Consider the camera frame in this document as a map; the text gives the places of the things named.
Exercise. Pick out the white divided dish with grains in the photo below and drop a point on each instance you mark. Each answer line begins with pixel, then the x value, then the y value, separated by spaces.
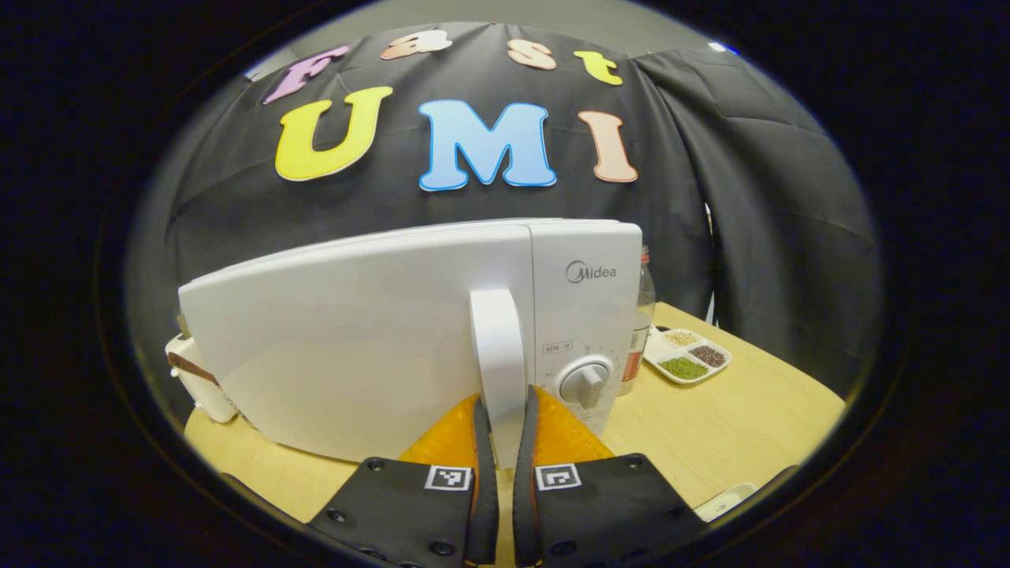
pixel 686 356

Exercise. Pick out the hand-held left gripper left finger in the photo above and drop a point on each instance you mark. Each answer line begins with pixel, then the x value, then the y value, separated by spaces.
pixel 485 513

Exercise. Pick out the pale green square plate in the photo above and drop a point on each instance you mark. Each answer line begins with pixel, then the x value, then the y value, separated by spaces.
pixel 726 501

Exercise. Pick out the black backdrop cloth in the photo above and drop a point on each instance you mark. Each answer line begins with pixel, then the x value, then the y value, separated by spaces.
pixel 750 197

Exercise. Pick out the white microwave oven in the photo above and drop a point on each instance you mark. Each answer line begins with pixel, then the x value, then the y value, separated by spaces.
pixel 355 347

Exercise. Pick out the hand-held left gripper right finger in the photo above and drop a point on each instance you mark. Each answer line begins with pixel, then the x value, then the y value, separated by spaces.
pixel 525 513

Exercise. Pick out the white toaster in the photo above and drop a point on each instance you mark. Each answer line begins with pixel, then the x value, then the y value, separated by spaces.
pixel 197 394

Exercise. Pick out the clear plastic bottle red label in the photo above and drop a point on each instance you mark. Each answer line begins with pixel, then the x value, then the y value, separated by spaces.
pixel 641 315

